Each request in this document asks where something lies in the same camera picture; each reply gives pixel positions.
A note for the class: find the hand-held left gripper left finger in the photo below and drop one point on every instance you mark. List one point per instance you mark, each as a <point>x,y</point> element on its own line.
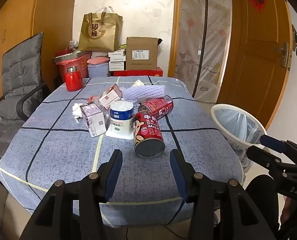
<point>114,177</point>

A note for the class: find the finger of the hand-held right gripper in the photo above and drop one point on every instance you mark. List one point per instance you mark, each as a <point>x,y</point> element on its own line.
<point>263,156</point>
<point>273,142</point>

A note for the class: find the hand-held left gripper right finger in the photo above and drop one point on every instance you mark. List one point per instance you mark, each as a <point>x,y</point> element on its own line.
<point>179,180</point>

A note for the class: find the translucent bin liner bag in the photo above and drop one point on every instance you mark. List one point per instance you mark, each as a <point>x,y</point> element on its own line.
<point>234,125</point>

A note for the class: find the white waste bin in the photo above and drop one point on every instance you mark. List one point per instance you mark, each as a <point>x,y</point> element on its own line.
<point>219,123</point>

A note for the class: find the red milk can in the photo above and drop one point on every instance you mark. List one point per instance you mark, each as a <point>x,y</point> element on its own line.
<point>148,132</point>
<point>159,106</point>

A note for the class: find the purple white milk carton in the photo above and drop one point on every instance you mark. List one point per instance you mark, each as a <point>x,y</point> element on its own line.
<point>93,120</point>

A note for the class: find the white blue yogurt cup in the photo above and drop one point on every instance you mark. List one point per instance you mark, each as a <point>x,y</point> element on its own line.
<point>121,116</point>

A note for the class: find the white tissue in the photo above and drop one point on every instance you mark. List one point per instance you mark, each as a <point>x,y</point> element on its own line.
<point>77,111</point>

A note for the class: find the red white drink carton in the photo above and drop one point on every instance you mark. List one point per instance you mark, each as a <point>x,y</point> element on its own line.
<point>109,97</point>

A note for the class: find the white paper packet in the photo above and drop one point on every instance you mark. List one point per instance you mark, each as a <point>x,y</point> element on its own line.
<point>139,83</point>

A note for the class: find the person's right hand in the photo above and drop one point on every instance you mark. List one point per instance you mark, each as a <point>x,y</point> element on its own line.
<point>289,212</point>

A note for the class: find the person's black trouser leg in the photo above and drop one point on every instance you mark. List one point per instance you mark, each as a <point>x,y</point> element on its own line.
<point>262,200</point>

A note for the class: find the blue checked tablecloth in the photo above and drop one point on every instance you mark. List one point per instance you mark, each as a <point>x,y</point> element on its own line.
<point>63,150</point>

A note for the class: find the wooden door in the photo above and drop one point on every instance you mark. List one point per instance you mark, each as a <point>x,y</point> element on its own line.
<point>253,62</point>

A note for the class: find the red thermos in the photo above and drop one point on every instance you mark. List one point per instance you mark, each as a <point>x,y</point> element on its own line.
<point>74,80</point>

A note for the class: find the red gift box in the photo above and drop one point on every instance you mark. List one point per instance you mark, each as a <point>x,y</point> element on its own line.
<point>138,73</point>

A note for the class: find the lavender bucket pink lid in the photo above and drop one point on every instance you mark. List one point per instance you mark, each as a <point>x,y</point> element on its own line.
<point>98,70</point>

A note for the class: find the red plastic tub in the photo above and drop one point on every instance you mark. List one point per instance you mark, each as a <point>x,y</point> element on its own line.
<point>82,66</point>

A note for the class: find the cat print screen curtain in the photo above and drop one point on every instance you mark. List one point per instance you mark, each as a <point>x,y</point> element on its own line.
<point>206,42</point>

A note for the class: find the cardboard box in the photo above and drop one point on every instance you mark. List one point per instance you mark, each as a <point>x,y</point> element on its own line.
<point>142,53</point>

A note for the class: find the striped tray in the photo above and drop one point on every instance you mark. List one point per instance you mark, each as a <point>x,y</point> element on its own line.
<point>68,56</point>

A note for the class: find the grey cushioned chair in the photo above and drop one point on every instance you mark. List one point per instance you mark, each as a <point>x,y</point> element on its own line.
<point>21,75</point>

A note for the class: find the gold paper bag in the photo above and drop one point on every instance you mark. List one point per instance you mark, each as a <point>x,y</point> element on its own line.
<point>101,33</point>

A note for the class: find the wooden wardrobe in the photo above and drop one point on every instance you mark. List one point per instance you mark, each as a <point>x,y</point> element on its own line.
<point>51,17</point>

